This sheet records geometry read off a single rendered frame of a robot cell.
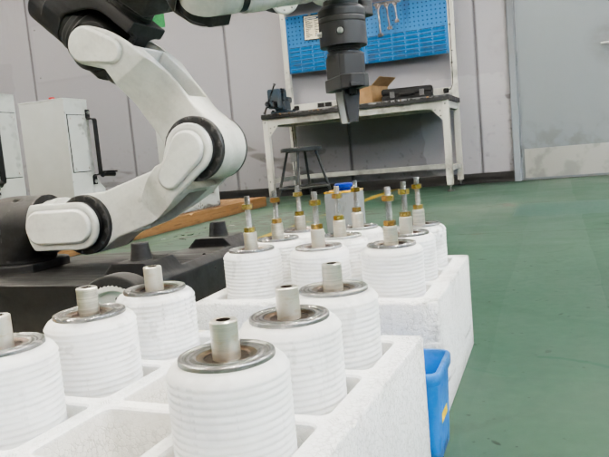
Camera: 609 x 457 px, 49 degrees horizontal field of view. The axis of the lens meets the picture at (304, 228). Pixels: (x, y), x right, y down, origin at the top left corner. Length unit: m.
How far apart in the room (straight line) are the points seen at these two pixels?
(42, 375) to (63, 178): 3.15
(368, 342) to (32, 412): 0.33
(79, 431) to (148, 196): 0.96
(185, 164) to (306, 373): 0.92
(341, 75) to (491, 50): 4.99
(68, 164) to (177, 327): 2.97
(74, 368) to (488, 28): 5.71
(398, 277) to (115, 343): 0.45
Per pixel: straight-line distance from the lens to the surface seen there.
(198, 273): 1.50
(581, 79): 6.14
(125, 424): 0.68
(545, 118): 6.12
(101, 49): 1.60
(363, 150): 6.35
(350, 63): 1.25
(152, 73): 1.55
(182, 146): 1.46
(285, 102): 5.84
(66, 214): 1.65
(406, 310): 0.97
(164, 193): 1.51
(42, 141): 3.85
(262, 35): 6.76
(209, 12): 1.19
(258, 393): 0.50
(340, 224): 1.17
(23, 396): 0.65
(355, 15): 1.27
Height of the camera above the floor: 0.40
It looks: 6 degrees down
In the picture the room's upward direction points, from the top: 5 degrees counter-clockwise
